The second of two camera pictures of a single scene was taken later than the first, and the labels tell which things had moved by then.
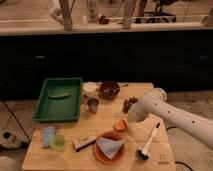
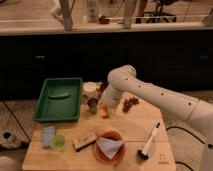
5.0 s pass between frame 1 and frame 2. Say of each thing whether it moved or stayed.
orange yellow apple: moved
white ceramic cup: stayed
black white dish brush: stayed
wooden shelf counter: stayed
